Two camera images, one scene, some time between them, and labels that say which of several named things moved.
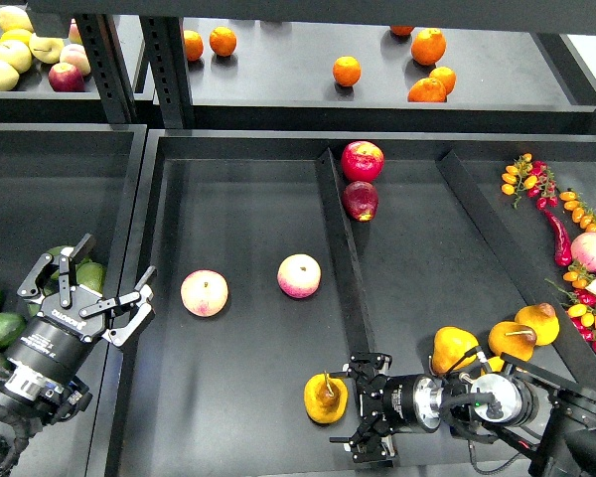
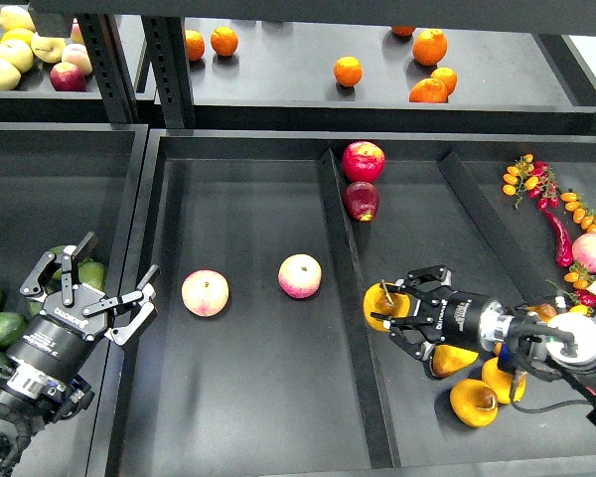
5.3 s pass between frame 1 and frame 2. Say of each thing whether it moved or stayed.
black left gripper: stayed
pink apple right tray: stayed
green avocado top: stayed
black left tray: stayed
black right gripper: moved
